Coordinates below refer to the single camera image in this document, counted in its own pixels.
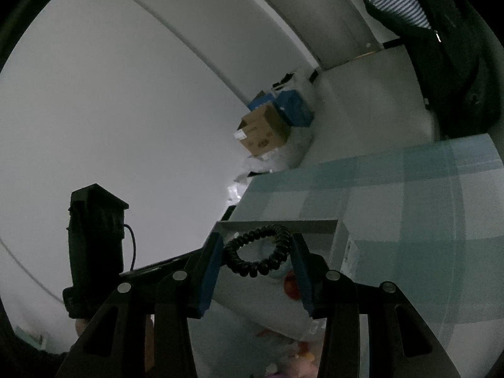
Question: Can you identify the black beaded bracelet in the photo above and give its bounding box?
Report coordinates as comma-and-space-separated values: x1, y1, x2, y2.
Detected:
222, 223, 295, 278

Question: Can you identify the orange red small jewelry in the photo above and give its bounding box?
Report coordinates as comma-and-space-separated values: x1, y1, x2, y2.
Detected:
283, 271, 301, 301

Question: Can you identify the grey cardboard box lid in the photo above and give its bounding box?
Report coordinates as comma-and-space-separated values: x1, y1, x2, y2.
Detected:
214, 219, 360, 342

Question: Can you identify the teal plaid bed cover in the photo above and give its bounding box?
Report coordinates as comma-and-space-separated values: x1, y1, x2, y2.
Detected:
232, 134, 503, 377

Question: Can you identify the brown cardboard box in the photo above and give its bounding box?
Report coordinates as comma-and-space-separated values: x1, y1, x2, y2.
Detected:
233, 101, 290, 156

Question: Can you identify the blue storage box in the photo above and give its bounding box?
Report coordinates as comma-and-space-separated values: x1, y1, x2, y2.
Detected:
247, 90, 314, 128

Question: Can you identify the black hanging jacket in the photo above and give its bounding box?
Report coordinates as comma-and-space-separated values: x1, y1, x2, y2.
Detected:
363, 0, 501, 138

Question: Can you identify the grey door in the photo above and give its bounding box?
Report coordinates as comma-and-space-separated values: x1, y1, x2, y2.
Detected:
266, 0, 382, 70

